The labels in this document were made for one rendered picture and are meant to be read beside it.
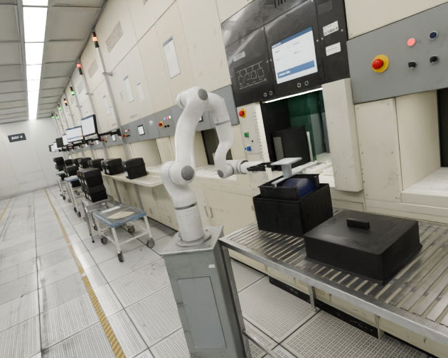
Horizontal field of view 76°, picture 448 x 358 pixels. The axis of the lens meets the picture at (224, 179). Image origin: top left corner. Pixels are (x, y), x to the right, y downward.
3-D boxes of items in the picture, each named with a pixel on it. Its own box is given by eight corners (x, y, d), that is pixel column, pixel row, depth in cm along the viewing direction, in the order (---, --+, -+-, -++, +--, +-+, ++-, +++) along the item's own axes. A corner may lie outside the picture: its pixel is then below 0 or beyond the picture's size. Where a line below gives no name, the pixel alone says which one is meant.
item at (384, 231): (304, 259, 109) (298, 227, 107) (345, 230, 126) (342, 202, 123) (383, 286, 86) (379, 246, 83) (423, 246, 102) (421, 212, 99)
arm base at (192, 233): (171, 248, 145) (161, 214, 142) (183, 233, 163) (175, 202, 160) (206, 244, 141) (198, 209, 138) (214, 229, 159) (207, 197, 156)
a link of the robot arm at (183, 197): (180, 211, 140) (169, 163, 136) (165, 206, 155) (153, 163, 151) (201, 203, 147) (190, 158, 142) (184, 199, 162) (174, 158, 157)
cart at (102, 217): (99, 244, 404) (89, 212, 394) (134, 230, 433) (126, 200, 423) (120, 263, 325) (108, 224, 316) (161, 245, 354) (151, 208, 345)
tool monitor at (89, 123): (84, 143, 434) (77, 119, 427) (118, 136, 460) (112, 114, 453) (89, 141, 400) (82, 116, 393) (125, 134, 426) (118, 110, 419)
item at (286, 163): (291, 211, 160) (282, 155, 154) (326, 214, 145) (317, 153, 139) (264, 228, 145) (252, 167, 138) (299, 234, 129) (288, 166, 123)
